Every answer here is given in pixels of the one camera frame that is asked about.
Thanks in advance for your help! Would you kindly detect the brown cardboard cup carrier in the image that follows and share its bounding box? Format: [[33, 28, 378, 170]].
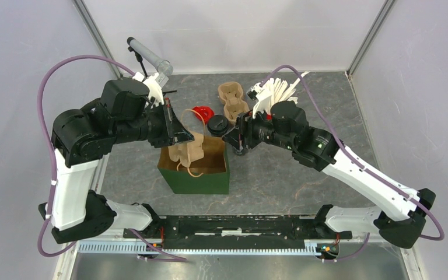
[[218, 82, 250, 125]]

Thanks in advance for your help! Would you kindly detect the grey microphone on stand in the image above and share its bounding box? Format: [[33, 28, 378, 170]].
[[127, 37, 173, 88]]

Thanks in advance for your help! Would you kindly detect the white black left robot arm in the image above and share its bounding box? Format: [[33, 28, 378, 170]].
[[49, 78, 194, 244]]

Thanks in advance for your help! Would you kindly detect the single brown cup carrier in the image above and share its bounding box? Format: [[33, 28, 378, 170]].
[[168, 131, 205, 167]]

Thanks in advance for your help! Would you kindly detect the green bag holder block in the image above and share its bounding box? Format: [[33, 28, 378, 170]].
[[157, 148, 230, 195]]

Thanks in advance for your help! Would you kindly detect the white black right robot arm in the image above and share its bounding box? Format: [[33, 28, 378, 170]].
[[222, 101, 436, 249]]

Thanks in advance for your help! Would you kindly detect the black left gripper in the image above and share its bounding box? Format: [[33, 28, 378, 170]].
[[114, 97, 196, 149]]

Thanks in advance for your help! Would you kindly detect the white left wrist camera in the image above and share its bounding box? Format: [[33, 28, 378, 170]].
[[132, 72, 169, 108]]

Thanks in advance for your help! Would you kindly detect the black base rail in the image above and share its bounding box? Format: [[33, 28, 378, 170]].
[[139, 215, 352, 250]]

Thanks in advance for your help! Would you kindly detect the dark translucent cup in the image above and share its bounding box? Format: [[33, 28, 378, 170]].
[[233, 148, 248, 156], [206, 114, 229, 137]]

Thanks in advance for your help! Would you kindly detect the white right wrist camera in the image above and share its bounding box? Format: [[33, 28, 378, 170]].
[[247, 82, 274, 118]]

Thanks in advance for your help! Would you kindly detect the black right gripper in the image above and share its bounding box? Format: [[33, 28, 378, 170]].
[[220, 103, 295, 152]]

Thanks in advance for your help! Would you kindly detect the brown paper bag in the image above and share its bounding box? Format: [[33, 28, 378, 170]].
[[157, 130, 229, 181]]

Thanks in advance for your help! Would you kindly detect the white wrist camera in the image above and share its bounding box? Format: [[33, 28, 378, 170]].
[[132, 72, 169, 108], [247, 82, 274, 118]]

